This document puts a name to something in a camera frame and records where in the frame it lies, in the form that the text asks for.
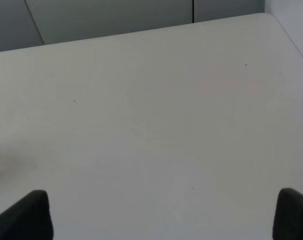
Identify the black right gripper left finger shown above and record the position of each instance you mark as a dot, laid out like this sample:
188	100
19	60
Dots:
28	219

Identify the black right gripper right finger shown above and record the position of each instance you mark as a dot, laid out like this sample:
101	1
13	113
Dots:
288	218

